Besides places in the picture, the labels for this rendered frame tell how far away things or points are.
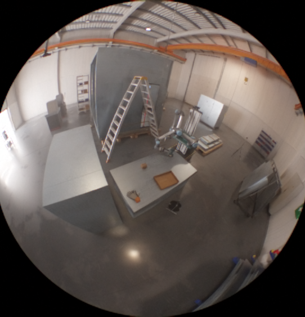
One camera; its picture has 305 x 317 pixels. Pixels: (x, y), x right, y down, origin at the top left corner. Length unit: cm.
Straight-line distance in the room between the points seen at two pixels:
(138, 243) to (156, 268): 65
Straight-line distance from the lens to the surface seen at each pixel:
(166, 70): 418
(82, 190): 91
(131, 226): 233
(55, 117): 630
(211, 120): 860
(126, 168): 218
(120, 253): 232
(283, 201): 558
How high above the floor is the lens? 230
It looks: 43 degrees down
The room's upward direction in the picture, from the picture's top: 13 degrees clockwise
